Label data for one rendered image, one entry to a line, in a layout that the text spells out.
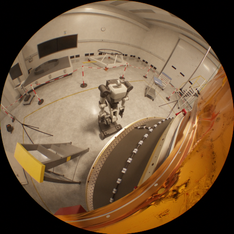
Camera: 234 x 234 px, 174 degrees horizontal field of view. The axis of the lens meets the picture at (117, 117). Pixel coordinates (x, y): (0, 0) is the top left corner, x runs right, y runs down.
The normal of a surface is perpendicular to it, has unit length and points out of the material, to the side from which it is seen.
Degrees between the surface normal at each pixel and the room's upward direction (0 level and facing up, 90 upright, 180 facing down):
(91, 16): 90
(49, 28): 90
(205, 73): 90
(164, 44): 90
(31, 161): 0
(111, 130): 0
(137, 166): 62
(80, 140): 0
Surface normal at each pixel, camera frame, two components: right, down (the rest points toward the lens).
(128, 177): -0.68, -0.65
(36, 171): 0.21, -0.51
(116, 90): 0.50, 0.20
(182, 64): -0.83, 0.36
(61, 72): 0.52, 0.78
